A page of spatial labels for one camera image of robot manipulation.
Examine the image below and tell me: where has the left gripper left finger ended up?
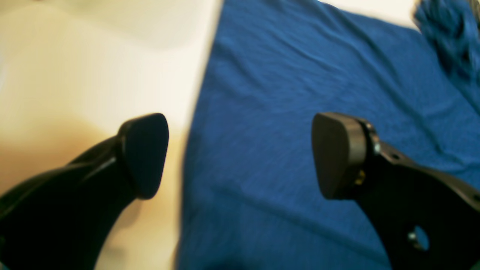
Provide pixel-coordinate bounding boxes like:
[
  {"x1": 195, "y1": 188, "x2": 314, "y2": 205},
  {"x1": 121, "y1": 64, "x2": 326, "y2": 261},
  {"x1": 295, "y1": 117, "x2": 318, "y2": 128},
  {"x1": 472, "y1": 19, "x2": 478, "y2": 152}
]
[{"x1": 0, "y1": 113, "x2": 169, "y2": 270}]

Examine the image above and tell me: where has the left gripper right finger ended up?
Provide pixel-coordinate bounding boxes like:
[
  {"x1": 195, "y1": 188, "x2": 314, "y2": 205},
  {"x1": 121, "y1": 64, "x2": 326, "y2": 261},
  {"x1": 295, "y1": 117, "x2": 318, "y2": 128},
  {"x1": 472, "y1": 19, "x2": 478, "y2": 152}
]
[{"x1": 311, "y1": 112, "x2": 480, "y2": 270}]

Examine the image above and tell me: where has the dark blue t-shirt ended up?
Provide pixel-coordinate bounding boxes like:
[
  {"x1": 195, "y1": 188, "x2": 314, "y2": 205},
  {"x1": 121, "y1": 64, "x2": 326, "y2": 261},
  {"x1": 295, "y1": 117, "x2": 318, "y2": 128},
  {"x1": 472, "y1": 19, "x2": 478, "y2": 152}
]
[{"x1": 175, "y1": 0, "x2": 479, "y2": 270}]

